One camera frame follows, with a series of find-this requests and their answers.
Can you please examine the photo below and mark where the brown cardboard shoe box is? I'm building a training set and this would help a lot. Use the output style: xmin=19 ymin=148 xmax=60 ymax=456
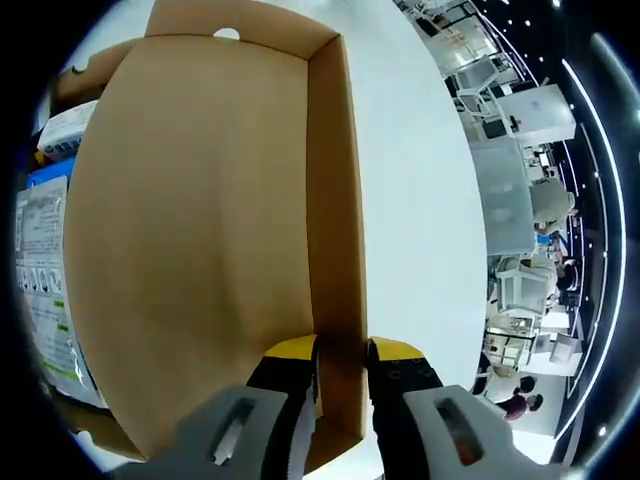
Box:
xmin=52 ymin=0 xmax=372 ymax=476

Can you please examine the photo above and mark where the silver printed pouch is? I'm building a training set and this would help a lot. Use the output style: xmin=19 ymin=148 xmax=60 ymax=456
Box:
xmin=12 ymin=174 xmax=104 ymax=407

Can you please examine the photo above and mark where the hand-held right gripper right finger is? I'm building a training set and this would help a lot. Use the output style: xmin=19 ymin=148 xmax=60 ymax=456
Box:
xmin=367 ymin=337 xmax=551 ymax=480

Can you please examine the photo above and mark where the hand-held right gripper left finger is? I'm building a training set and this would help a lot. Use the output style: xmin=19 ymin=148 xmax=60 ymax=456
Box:
xmin=112 ymin=334 xmax=322 ymax=480

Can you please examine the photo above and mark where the white office chair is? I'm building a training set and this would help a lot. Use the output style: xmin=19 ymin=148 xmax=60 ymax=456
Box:
xmin=457 ymin=54 xmax=501 ymax=121
xmin=494 ymin=259 xmax=557 ymax=321

